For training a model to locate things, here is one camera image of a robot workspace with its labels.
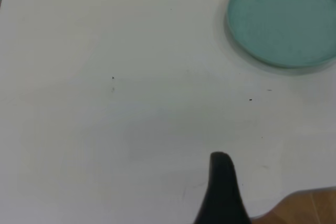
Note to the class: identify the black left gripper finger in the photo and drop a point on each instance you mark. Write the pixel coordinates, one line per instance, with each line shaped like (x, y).
(223, 195)

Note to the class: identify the green round plate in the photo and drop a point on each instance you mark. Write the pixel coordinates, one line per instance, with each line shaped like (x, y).
(283, 19)

